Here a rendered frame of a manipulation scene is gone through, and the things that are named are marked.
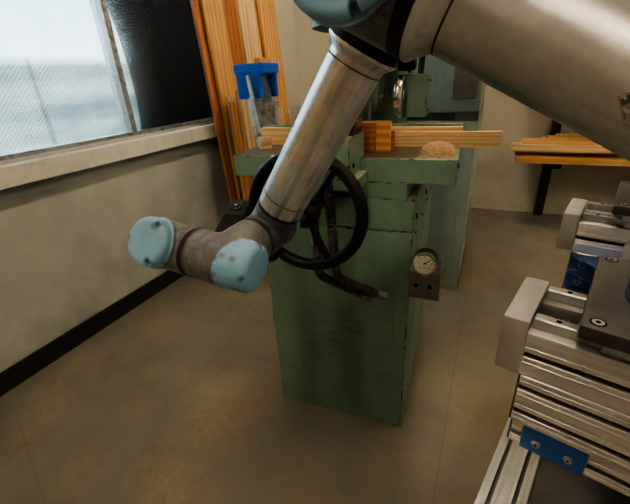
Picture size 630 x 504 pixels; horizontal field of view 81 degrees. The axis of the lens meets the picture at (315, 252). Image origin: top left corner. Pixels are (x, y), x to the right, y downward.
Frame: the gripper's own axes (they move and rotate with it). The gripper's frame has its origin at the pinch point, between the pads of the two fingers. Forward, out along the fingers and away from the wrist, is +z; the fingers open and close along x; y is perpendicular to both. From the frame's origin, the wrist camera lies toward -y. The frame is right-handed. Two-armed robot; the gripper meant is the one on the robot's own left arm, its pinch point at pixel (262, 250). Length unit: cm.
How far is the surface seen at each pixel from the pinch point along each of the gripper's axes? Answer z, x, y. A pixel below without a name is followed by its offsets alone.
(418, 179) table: 14.5, 31.4, -22.0
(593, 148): 191, 115, -95
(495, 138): 24, 48, -36
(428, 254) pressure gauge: 17.4, 35.6, -4.5
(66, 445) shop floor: 20, -74, 73
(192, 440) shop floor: 33, -34, 65
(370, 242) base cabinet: 23.4, 19.8, -6.5
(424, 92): 33, 28, -53
